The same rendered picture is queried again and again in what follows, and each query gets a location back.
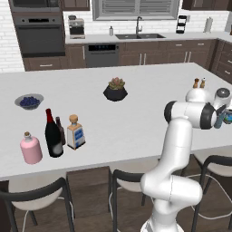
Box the black chair with cream seat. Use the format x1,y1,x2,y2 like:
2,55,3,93
111,169,159,232
0,177,76,232
189,154,232,232

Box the silver coffee machine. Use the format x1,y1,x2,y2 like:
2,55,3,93
67,14,86,40

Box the grey sink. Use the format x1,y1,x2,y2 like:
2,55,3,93
114,33,167,41

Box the brown island panel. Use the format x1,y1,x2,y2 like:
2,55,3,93
65,165,112,218

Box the brown base cupboards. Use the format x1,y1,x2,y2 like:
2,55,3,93
22,38,232,85

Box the square bottle with blue label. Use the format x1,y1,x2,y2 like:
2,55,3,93
66,114,86,151

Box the grey bowl of blueberries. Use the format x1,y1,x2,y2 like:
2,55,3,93
14,92,45,111

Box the succulent in black pot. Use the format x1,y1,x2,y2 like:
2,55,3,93
102,76,129,102

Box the brown wall cupboard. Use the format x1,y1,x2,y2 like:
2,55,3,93
61,0,92,12
181,0,232,12

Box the dark microwave oven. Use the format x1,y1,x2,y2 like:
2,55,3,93
8,0,63,14

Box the pink bottle with cork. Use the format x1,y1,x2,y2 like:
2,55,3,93
19,131,44,165

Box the dark grey dishwasher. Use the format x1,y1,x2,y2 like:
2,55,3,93
84,43,120,69

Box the dark wall oven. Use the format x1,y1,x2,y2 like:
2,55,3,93
12,12,66,59

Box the teal plastic bottle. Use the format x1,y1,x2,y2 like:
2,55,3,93
214,110,232,130

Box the window with grey blinds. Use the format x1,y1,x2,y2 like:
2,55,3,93
92,0,181,21

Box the small brown glass bottle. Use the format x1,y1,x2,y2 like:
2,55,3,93
54,116,67,146

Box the dark red wine bottle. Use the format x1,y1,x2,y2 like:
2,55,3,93
44,108,64,159

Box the black wire stand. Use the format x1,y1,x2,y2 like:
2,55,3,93
175,14,189,34

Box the dark grey tap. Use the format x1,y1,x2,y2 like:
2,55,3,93
134,15,144,35

